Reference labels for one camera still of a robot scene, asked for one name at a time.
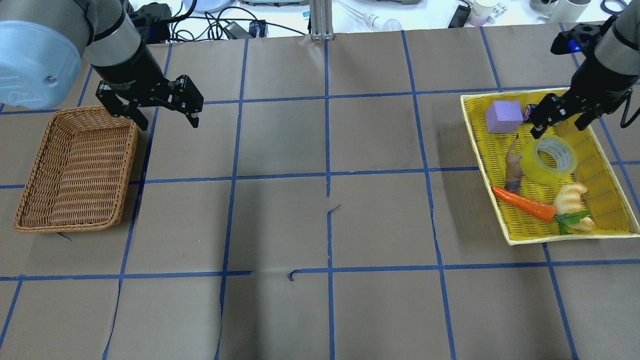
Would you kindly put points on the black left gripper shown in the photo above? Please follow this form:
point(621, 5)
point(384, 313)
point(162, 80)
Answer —
point(131, 68)

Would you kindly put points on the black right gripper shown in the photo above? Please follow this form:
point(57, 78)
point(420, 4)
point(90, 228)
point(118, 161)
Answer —
point(593, 82)

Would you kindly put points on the yellow tape roll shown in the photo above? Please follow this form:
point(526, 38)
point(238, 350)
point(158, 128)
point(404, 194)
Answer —
point(559, 149)

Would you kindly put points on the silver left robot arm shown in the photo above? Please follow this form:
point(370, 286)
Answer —
point(44, 44)

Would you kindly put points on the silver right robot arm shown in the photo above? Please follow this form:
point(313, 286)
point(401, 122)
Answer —
point(618, 49)

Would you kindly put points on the purple foam cube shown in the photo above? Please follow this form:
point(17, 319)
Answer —
point(503, 116)

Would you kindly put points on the brown toy animal figure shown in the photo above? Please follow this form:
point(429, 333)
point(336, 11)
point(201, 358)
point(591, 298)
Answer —
point(513, 170)

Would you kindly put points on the toy croissant bread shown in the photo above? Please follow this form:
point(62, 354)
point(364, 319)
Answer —
point(570, 210)

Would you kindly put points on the orange toy carrot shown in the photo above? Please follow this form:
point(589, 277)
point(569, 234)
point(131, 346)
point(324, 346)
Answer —
point(542, 211)

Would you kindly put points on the yellow woven tray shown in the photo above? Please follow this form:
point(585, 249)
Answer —
point(605, 199)

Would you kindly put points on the brown wicker basket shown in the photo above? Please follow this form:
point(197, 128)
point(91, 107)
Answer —
point(81, 173)

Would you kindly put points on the black power adapter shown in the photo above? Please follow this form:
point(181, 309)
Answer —
point(234, 31)

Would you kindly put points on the white cup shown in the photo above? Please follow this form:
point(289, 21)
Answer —
point(483, 10)

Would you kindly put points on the white light bulb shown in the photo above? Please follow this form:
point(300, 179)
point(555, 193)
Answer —
point(382, 24)

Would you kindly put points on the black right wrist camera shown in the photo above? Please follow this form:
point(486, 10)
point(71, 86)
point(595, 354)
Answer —
point(582, 38)

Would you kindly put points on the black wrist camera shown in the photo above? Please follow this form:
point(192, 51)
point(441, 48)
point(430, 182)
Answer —
point(582, 38)
point(148, 22)

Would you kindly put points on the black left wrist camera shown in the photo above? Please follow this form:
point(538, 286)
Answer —
point(148, 22)

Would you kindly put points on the aluminium frame post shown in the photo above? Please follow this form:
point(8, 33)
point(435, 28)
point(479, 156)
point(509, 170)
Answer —
point(321, 20)

